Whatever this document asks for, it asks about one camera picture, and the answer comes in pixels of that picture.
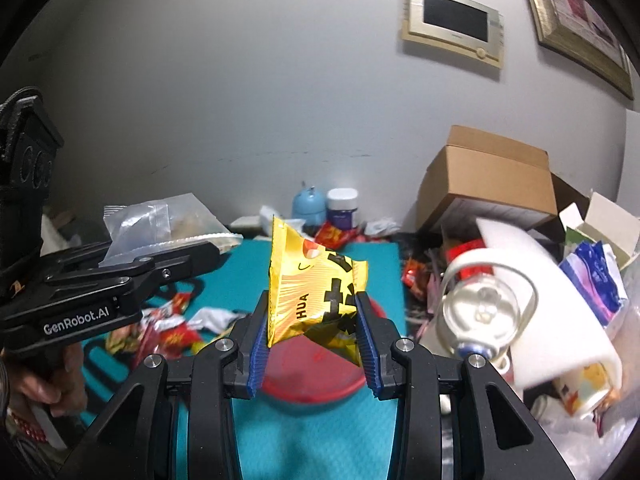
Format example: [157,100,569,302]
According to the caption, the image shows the green nutrition cereal bag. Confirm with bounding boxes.
[105,324,140,356]

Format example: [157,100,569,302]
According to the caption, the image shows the clear zip plastic bag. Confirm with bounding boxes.
[100,193,243,266]

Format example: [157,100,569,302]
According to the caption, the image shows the yellow snack packet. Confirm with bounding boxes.
[267,217,369,366]

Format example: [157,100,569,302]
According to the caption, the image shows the person's left hand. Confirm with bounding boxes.
[2,342,88,422]

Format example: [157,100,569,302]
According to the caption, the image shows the white crumpled wrapper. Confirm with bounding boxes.
[186,307,246,335]

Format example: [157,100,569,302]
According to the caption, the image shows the orange red snack packet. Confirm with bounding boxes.
[134,323,204,363]

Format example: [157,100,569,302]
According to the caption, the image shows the red plastic basket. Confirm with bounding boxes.
[262,311,366,404]

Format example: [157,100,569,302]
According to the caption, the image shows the teal bubble mat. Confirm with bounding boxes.
[80,240,408,479]

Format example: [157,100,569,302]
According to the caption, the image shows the small red snack packet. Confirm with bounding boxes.
[142,292,192,318]

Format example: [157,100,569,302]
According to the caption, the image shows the red box packet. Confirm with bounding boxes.
[447,238,490,281]

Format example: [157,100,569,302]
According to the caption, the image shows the white flat device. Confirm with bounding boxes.
[229,214,262,231]

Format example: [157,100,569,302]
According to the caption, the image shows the red candy wrapper at back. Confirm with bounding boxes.
[314,221,360,250]

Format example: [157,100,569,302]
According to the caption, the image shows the white lid jar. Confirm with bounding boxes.
[326,188,359,231]

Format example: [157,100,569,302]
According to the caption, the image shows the white foam sheet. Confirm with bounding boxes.
[476,218,623,390]

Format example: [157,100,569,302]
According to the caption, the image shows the blue deer humidifier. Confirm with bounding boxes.
[292,183,326,228]

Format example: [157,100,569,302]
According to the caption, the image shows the paper cup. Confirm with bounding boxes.
[552,363,613,418]

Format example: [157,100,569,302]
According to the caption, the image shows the brown cardboard box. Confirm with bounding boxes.
[416,125,589,237]

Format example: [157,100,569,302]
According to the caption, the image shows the gold framed picture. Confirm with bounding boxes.
[528,0,634,100]

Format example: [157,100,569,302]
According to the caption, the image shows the wall intercom panel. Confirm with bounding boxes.
[400,0,504,70]

